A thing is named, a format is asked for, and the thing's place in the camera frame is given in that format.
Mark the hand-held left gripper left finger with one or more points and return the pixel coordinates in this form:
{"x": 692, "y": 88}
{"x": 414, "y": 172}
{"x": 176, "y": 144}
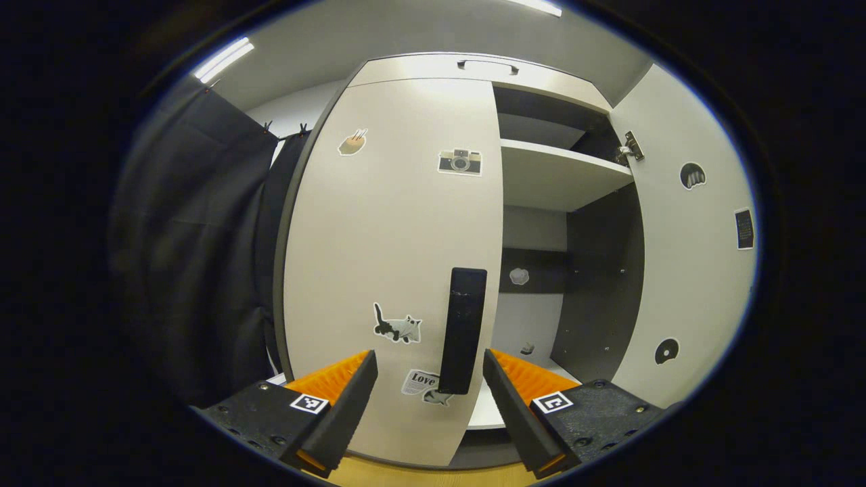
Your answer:
{"x": 348, "y": 416}

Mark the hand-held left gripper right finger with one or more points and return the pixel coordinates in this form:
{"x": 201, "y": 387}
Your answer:
{"x": 517, "y": 419}

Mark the beige door with camera sticker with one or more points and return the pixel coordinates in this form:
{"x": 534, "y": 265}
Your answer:
{"x": 379, "y": 237}

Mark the beige door with headphones sticker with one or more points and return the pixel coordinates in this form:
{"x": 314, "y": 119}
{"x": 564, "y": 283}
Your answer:
{"x": 683, "y": 270}

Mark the beige double-door shoe cabinet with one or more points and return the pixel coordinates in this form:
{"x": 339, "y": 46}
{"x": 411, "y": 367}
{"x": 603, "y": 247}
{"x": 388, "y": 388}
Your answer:
{"x": 561, "y": 176}

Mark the black backdrop cloth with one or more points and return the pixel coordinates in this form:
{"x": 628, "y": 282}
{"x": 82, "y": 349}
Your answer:
{"x": 189, "y": 237}

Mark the narrow ceiling light strip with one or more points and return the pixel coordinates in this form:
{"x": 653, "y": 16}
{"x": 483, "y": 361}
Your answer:
{"x": 223, "y": 59}

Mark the large ceiling light panel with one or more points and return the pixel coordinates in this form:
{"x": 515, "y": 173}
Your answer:
{"x": 538, "y": 5}

